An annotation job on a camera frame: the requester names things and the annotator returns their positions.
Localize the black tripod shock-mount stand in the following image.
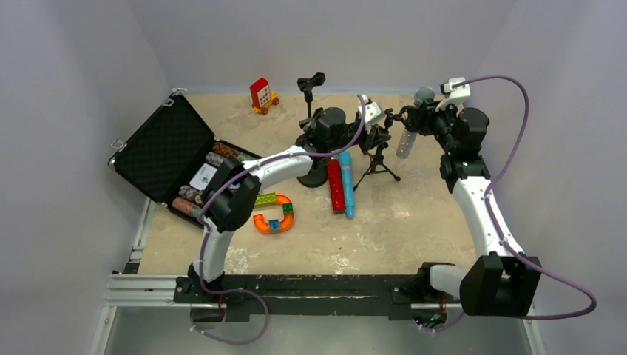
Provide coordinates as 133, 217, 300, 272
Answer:
353, 113, 404, 191

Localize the blue toy microphone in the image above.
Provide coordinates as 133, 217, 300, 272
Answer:
338, 150, 355, 220

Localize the silver glitter microphone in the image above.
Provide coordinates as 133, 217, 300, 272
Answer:
396, 86, 435, 159

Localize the red glitter microphone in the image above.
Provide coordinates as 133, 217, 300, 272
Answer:
327, 158, 346, 214

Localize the black mic stand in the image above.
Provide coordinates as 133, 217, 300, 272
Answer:
296, 72, 326, 160
296, 158, 330, 188

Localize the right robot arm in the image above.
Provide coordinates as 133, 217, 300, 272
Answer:
402, 103, 540, 317

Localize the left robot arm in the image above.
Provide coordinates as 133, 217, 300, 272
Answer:
188, 102, 391, 294

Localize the red toy block car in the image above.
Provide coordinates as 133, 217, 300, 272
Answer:
249, 78, 280, 115

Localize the green toy brick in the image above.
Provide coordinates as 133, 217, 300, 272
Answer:
254, 193, 277, 207

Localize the orange curved toy track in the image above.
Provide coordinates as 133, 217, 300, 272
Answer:
253, 194, 294, 234

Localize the black poker chip case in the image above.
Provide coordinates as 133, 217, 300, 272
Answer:
108, 91, 261, 226

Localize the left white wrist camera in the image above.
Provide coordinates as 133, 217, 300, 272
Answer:
356, 101, 386, 132

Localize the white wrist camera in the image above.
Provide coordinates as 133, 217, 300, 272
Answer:
435, 77, 471, 111
356, 101, 386, 132

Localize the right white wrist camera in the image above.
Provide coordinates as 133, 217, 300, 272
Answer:
435, 77, 471, 111

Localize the black base frame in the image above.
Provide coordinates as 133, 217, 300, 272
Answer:
173, 274, 460, 322

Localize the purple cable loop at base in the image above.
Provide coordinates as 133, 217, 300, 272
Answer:
189, 288, 272, 347

